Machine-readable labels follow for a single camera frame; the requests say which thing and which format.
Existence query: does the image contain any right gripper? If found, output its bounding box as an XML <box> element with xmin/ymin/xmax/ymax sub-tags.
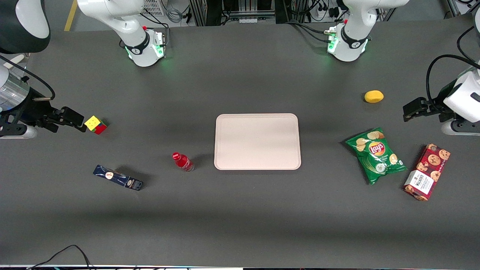
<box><xmin>0</xmin><ymin>106</ymin><xmax>87</xmax><ymax>140</ymax></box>

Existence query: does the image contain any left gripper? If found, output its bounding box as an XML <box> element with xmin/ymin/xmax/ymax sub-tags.
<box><xmin>403</xmin><ymin>97</ymin><xmax>480</xmax><ymax>136</ymax></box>

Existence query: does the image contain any red coke bottle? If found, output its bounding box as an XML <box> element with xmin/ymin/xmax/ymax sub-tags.
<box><xmin>172</xmin><ymin>151</ymin><xmax>195</xmax><ymax>173</ymax></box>

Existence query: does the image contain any pale pink plastic tray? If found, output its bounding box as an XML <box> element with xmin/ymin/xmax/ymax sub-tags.
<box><xmin>214</xmin><ymin>113</ymin><xmax>302</xmax><ymax>171</ymax></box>

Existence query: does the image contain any colourful puzzle cube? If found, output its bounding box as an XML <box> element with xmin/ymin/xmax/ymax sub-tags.
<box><xmin>84</xmin><ymin>115</ymin><xmax>108</xmax><ymax>135</ymax></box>

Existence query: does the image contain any red cookie box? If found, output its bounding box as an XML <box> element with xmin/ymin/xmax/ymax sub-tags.
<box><xmin>403</xmin><ymin>143</ymin><xmax>451</xmax><ymax>202</ymax></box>

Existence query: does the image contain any yellow lemon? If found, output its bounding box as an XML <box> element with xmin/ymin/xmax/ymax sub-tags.
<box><xmin>364</xmin><ymin>90</ymin><xmax>384</xmax><ymax>104</ymax></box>

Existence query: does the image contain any green chips bag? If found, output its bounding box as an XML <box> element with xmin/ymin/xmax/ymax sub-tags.
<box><xmin>345</xmin><ymin>127</ymin><xmax>408</xmax><ymax>186</ymax></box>

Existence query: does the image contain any navy blue snack box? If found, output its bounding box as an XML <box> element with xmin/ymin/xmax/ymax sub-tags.
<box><xmin>93</xmin><ymin>164</ymin><xmax>144</xmax><ymax>191</ymax></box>

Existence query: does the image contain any white vented box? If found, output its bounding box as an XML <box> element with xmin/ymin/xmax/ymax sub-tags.
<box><xmin>140</xmin><ymin>0</ymin><xmax>166</xmax><ymax>17</ymax></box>

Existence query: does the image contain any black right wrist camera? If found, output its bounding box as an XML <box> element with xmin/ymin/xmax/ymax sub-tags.
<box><xmin>15</xmin><ymin>88</ymin><xmax>59</xmax><ymax>126</ymax></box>

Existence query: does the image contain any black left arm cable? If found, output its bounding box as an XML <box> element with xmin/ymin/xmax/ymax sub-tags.
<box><xmin>425</xmin><ymin>25</ymin><xmax>480</xmax><ymax>110</ymax></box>

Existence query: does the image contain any black cable at table edge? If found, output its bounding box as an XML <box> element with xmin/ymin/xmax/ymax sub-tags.
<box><xmin>26</xmin><ymin>244</ymin><xmax>92</xmax><ymax>270</ymax></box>

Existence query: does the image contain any black base cable bundle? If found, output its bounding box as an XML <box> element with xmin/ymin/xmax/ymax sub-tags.
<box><xmin>286</xmin><ymin>19</ymin><xmax>338</xmax><ymax>44</ymax></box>

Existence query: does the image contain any grey coiled cable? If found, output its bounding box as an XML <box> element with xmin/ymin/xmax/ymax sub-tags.
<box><xmin>164</xmin><ymin>0</ymin><xmax>185</xmax><ymax>24</ymax></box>

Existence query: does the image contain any aluminium frame rack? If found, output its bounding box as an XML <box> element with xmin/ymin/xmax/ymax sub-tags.
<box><xmin>189</xmin><ymin>0</ymin><xmax>291</xmax><ymax>27</ymax></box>

